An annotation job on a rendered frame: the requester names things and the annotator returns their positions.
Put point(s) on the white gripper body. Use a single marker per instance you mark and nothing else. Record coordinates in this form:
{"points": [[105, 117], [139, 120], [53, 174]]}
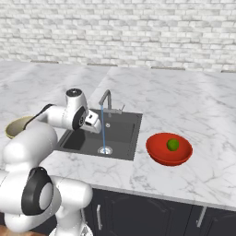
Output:
{"points": [[95, 126]]}

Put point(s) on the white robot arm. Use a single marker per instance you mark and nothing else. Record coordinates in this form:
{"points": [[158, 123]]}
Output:
{"points": [[27, 153]]}

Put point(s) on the dark grey sink basin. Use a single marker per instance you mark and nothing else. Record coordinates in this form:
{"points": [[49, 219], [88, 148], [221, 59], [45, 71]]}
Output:
{"points": [[123, 135]]}

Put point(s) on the grey metal sink faucet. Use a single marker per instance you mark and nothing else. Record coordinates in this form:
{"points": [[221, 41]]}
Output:
{"points": [[107, 98]]}

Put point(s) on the red bowl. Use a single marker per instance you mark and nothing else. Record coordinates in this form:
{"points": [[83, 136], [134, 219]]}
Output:
{"points": [[159, 153]]}

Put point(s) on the beige bowl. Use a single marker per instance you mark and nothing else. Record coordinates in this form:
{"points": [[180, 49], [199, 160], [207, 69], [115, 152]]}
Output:
{"points": [[17, 127]]}

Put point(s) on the green lime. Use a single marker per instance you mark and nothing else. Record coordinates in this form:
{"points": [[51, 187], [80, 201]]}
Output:
{"points": [[173, 145]]}

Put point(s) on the blue water stream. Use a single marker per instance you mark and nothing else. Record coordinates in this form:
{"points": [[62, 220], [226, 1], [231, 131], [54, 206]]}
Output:
{"points": [[103, 132]]}

